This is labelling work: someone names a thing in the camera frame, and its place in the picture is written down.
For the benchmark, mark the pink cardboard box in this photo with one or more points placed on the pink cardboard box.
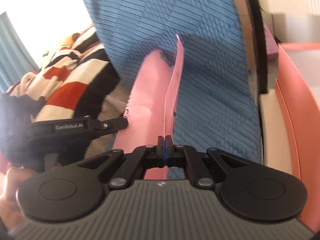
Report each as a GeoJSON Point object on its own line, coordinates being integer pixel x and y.
{"type": "Point", "coordinates": [297, 90]}

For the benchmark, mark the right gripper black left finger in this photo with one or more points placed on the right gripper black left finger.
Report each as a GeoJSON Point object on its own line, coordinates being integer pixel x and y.
{"type": "Point", "coordinates": [119, 170]}

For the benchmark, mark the person's left hand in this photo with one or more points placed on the person's left hand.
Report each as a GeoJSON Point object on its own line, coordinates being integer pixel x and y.
{"type": "Point", "coordinates": [11, 215]}

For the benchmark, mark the striped red black white blanket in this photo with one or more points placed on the striped red black white blanket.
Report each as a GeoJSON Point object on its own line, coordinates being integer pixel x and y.
{"type": "Point", "coordinates": [78, 80]}

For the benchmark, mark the pink fabric bag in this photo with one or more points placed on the pink fabric bag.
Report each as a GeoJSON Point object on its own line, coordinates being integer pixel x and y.
{"type": "Point", "coordinates": [151, 107]}

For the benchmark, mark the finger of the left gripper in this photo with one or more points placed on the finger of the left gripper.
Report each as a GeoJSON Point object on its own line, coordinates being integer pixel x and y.
{"type": "Point", "coordinates": [101, 128]}

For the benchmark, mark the small pink package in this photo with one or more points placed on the small pink package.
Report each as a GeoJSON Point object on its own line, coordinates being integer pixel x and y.
{"type": "Point", "coordinates": [271, 45]}

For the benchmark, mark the cream folding chair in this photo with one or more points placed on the cream folding chair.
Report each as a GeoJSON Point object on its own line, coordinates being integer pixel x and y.
{"type": "Point", "coordinates": [274, 139]}

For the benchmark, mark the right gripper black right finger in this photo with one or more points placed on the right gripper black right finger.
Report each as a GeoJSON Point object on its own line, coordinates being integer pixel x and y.
{"type": "Point", "coordinates": [203, 170]}

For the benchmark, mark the teal curtain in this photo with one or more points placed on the teal curtain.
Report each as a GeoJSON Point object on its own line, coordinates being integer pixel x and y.
{"type": "Point", "coordinates": [15, 59]}

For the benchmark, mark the wooden cabinet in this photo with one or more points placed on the wooden cabinet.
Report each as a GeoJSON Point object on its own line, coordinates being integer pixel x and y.
{"type": "Point", "coordinates": [245, 20]}

